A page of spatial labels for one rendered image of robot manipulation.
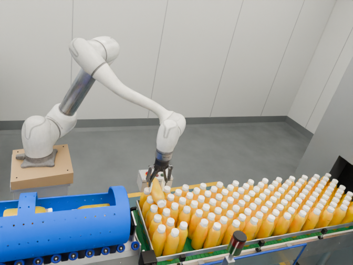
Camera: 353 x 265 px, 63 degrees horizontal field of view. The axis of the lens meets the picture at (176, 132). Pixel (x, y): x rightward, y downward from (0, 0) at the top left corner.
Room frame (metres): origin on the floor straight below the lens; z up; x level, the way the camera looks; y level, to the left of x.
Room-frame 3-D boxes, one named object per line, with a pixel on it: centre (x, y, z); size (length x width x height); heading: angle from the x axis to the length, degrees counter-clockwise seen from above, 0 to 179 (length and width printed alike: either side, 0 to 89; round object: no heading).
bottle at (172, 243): (1.04, -0.11, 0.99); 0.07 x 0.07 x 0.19
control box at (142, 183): (1.45, 0.07, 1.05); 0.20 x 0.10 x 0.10; 116
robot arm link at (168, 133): (1.28, 0.04, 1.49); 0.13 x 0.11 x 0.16; 170
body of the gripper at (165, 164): (1.27, 0.04, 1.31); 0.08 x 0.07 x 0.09; 116
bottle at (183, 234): (1.10, -0.15, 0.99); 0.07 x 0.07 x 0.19
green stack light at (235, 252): (0.94, -0.38, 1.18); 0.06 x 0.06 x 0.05
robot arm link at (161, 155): (1.27, 0.04, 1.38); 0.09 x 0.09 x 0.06
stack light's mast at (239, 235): (0.94, -0.38, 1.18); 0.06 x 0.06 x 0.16
